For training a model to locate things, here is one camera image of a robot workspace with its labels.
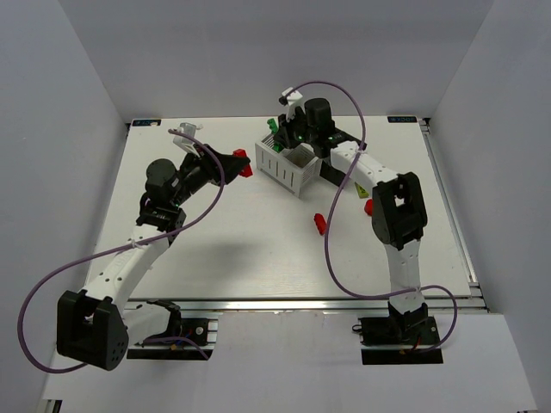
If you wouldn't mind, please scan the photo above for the green lego plate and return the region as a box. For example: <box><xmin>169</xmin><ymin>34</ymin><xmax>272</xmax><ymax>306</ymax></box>
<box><xmin>267</xmin><ymin>118</ymin><xmax>279</xmax><ymax>134</ymax></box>

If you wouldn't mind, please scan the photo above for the red rounded lego brick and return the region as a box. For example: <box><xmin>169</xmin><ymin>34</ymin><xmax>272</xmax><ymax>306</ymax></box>
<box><xmin>364</xmin><ymin>199</ymin><xmax>373</xmax><ymax>217</ymax></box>

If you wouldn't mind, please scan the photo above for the red curved lego brick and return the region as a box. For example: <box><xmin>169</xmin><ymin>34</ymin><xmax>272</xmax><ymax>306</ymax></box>
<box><xmin>313</xmin><ymin>213</ymin><xmax>327</xmax><ymax>236</ymax></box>

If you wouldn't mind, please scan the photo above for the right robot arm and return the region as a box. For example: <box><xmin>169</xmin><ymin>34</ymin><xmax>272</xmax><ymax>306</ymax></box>
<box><xmin>274</xmin><ymin>92</ymin><xmax>428</xmax><ymax>335</ymax></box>

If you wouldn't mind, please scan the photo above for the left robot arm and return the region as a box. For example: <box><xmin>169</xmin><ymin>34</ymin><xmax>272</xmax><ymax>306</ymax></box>
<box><xmin>57</xmin><ymin>148</ymin><xmax>251</xmax><ymax>371</ymax></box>

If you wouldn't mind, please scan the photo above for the white slotted container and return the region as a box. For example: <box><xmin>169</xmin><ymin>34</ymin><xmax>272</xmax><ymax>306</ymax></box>
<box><xmin>255</xmin><ymin>134</ymin><xmax>322</xmax><ymax>198</ymax></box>

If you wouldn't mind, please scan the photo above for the black slotted container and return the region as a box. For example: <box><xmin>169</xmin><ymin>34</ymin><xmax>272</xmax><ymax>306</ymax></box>
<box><xmin>318</xmin><ymin>128</ymin><xmax>367</xmax><ymax>188</ymax></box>

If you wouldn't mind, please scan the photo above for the left blue table label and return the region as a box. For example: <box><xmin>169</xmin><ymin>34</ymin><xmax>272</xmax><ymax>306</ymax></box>
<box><xmin>131</xmin><ymin>119</ymin><xmax>161</xmax><ymax>127</ymax></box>

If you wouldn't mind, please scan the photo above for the yellow green long brick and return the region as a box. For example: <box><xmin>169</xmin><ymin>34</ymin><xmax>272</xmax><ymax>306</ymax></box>
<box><xmin>355</xmin><ymin>182</ymin><xmax>369</xmax><ymax>199</ymax></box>

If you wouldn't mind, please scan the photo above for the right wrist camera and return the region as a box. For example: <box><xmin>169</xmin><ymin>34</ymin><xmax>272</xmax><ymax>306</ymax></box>
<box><xmin>278</xmin><ymin>87</ymin><xmax>304</xmax><ymax>120</ymax></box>

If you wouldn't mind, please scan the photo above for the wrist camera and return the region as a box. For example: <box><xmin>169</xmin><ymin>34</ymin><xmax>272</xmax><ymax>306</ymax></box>
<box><xmin>278</xmin><ymin>87</ymin><xmax>304</xmax><ymax>120</ymax></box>
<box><xmin>169</xmin><ymin>122</ymin><xmax>202</xmax><ymax>156</ymax></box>

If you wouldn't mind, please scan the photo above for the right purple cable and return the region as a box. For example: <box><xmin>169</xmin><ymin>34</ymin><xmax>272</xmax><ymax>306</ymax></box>
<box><xmin>288</xmin><ymin>79</ymin><xmax>458</xmax><ymax>354</ymax></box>

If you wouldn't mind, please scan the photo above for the purple cable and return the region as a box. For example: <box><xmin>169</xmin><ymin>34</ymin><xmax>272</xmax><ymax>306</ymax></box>
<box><xmin>16</xmin><ymin>128</ymin><xmax>229</xmax><ymax>374</ymax></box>
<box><xmin>288</xmin><ymin>79</ymin><xmax>458</xmax><ymax>354</ymax></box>

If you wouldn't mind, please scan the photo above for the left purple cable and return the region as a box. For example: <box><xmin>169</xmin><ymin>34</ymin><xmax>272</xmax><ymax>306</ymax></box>
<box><xmin>16</xmin><ymin>128</ymin><xmax>229</xmax><ymax>374</ymax></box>

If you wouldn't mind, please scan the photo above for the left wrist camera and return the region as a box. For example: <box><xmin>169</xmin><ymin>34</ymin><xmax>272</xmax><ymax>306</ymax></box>
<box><xmin>169</xmin><ymin>122</ymin><xmax>202</xmax><ymax>156</ymax></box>

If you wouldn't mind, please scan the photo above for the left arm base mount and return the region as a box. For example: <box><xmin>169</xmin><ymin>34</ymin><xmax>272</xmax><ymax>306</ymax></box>
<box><xmin>122</xmin><ymin>300</ymin><xmax>218</xmax><ymax>361</ymax></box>

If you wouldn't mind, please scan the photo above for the aluminium table rail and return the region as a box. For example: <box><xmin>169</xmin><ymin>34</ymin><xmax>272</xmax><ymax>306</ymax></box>
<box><xmin>125</xmin><ymin>297</ymin><xmax>487</xmax><ymax>311</ymax></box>

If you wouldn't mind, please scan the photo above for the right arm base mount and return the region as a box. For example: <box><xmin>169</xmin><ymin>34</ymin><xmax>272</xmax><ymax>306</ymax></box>
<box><xmin>351</xmin><ymin>317</ymin><xmax>443</xmax><ymax>366</ymax></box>

